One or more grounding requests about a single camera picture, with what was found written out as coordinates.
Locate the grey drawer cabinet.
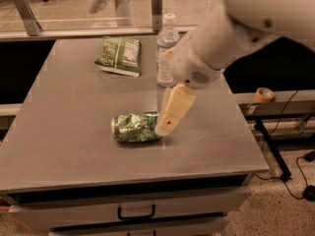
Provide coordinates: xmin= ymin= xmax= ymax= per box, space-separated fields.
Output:
xmin=0 ymin=36 xmax=268 ymax=236

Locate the orange tape roll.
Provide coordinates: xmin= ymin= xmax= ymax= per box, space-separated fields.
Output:
xmin=255 ymin=88 xmax=275 ymax=103

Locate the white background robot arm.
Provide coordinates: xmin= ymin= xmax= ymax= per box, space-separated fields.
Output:
xmin=88 ymin=0 xmax=135 ymax=27

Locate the metal railing bracket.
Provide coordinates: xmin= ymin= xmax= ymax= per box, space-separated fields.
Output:
xmin=13 ymin=0 xmax=41 ymax=36
xmin=151 ymin=0 xmax=162 ymax=31

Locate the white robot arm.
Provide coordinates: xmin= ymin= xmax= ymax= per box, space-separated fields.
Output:
xmin=155 ymin=0 xmax=315 ymax=137

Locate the green soda can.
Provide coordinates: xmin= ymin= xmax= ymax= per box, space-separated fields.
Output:
xmin=111 ymin=111 xmax=161 ymax=143

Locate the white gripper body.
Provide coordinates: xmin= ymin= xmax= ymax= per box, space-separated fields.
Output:
xmin=169 ymin=32 xmax=221 ymax=89

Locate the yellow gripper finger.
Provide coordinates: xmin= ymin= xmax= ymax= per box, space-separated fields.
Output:
xmin=161 ymin=47 xmax=174 ymax=66
xmin=155 ymin=84 xmax=196 ymax=137

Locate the clear plastic water bottle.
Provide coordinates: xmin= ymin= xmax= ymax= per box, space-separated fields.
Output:
xmin=157 ymin=13 xmax=179 ymax=88

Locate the left metal railing bracket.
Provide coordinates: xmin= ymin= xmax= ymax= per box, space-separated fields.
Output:
xmin=13 ymin=0 xmax=41 ymax=36

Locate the middle metal railing bracket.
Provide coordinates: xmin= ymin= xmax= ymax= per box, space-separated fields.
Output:
xmin=151 ymin=0 xmax=162 ymax=31

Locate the black metal stand leg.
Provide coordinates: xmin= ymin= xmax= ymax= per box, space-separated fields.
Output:
xmin=255 ymin=118 xmax=291 ymax=182

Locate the green chip bag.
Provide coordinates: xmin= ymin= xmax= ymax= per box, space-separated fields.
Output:
xmin=94 ymin=36 xmax=141 ymax=78

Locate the black power cable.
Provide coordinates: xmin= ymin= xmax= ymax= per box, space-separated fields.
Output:
xmin=255 ymin=89 xmax=315 ymax=202

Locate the black drawer handle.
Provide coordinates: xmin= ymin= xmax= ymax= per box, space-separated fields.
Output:
xmin=117 ymin=205 xmax=156 ymax=221

